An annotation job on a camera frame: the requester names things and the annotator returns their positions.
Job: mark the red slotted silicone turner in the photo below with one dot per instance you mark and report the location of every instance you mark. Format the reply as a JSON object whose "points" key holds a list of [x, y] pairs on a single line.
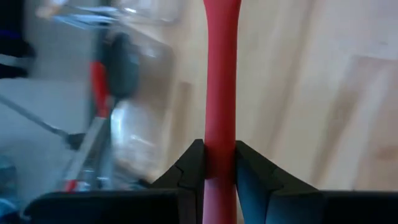
{"points": [[221, 77]]}

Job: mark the red spoon steel neck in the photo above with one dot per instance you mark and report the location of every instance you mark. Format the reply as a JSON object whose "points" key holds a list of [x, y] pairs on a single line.
{"points": [[99, 90]]}

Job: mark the grey silicone spoon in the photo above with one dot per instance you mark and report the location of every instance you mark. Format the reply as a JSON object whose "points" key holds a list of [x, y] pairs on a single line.
{"points": [[123, 65]]}

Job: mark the clear plastic bin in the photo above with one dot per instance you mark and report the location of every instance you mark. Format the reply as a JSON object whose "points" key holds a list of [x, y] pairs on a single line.
{"points": [[149, 11], [149, 124]]}

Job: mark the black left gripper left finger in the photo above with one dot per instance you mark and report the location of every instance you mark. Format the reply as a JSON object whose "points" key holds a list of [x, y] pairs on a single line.
{"points": [[189, 168]]}

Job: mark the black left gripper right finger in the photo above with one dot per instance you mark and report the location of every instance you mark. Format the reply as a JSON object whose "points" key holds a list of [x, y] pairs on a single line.
{"points": [[258, 180]]}

